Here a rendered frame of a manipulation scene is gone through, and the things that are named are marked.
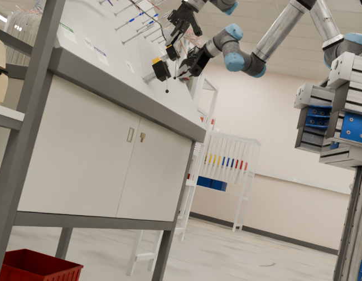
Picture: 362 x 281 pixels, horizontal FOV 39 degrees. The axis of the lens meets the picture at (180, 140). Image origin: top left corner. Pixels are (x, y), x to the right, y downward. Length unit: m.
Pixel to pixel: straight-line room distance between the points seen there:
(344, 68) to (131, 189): 0.90
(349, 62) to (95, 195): 0.95
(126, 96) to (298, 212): 8.71
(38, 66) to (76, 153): 0.38
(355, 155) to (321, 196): 8.45
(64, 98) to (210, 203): 9.19
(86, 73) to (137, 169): 0.58
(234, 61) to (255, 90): 8.74
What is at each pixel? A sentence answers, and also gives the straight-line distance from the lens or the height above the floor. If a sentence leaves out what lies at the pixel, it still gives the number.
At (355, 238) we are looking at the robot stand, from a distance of 1.97.
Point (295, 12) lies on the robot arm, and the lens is 2.13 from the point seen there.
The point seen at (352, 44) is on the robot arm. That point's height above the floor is 1.33.
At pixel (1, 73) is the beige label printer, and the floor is 0.74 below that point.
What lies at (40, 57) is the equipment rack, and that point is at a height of 0.81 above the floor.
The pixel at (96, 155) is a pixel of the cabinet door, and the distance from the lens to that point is 1.73.
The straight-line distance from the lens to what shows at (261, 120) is 10.60.
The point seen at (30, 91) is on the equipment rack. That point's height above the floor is 0.72.
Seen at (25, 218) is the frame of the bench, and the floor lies 0.38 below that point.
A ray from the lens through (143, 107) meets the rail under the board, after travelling 1.86.
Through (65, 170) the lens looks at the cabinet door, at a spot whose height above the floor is 0.54.
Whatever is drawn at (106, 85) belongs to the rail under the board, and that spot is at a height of 0.83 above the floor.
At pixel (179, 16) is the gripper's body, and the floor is 1.30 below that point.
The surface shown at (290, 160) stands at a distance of 10.38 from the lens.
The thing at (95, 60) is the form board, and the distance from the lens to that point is 1.61.
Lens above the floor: 0.58
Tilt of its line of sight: 5 degrees up
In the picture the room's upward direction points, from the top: 14 degrees clockwise
